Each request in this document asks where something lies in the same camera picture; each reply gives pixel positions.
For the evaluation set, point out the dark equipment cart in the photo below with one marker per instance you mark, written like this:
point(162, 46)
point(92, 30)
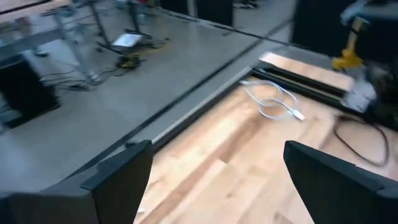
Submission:
point(320, 28)

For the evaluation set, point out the white tablet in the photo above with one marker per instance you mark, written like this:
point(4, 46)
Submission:
point(127, 40)

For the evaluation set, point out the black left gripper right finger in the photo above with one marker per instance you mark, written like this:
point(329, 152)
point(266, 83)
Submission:
point(342, 196)

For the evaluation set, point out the grey metal stand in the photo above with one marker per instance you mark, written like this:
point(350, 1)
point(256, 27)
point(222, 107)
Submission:
point(77, 53)

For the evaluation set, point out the black cabinet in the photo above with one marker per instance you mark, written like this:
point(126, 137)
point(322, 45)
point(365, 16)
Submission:
point(214, 11)

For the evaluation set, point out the black table frame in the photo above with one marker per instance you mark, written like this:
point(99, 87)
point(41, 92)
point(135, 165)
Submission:
point(298, 87)

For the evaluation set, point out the yellow clamp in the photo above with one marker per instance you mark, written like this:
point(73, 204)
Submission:
point(348, 60)

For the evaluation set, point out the black floor box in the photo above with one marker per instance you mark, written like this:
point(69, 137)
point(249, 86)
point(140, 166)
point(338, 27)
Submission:
point(25, 93)

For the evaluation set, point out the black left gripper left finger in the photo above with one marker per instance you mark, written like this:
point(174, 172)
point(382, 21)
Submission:
point(118, 186)

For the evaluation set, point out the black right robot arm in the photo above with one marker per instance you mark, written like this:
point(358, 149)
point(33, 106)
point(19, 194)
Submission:
point(385, 93)

